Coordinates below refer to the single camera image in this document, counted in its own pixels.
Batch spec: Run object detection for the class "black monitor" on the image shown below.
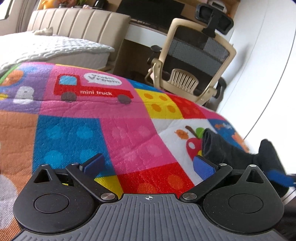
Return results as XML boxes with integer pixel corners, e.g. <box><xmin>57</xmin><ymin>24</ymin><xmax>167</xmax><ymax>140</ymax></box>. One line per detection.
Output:
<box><xmin>116</xmin><ymin>0</ymin><xmax>185</xmax><ymax>18</ymax></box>

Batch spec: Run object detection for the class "black garment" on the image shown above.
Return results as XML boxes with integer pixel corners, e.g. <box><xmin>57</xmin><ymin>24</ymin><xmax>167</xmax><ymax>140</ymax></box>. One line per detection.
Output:
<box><xmin>201</xmin><ymin>128</ymin><xmax>290</xmax><ymax>198</ymax></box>

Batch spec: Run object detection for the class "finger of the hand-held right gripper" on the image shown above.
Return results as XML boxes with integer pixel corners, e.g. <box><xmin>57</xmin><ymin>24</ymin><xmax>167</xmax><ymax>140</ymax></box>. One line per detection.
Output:
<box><xmin>265</xmin><ymin>171</ymin><xmax>296</xmax><ymax>187</ymax></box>

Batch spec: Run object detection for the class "white desk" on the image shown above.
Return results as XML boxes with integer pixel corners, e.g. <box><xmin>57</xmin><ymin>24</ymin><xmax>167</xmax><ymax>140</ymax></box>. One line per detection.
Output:
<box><xmin>125</xmin><ymin>23</ymin><xmax>170</xmax><ymax>48</ymax></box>

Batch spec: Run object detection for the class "colourful printed play mat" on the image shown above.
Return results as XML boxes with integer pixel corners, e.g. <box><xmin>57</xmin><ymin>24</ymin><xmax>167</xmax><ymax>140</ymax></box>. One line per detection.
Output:
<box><xmin>0</xmin><ymin>62</ymin><xmax>252</xmax><ymax>237</ymax></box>

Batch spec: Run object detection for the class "beige mesh office chair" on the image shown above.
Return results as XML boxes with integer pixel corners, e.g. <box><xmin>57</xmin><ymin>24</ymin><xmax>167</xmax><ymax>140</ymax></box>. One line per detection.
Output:
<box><xmin>145</xmin><ymin>3</ymin><xmax>237</xmax><ymax>109</ymax></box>

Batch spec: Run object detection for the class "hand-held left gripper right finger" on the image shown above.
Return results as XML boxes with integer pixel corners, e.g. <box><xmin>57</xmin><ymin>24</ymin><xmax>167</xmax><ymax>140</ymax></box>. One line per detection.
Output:
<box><xmin>180</xmin><ymin>155</ymin><xmax>266</xmax><ymax>203</ymax></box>

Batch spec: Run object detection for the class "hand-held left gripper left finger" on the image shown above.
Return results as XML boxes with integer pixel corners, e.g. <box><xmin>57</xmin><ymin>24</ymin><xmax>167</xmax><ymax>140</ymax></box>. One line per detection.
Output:
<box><xmin>34</xmin><ymin>153</ymin><xmax>118</xmax><ymax>202</ymax></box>

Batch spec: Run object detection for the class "beige padded headboard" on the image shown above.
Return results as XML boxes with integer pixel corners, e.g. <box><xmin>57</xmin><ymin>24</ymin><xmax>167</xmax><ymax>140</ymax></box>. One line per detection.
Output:
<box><xmin>27</xmin><ymin>8</ymin><xmax>131</xmax><ymax>68</ymax></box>

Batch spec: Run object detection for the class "small beige cloth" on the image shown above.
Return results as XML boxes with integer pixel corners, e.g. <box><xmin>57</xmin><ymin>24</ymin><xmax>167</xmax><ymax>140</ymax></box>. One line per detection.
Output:
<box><xmin>33</xmin><ymin>27</ymin><xmax>54</xmax><ymax>36</ymax></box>

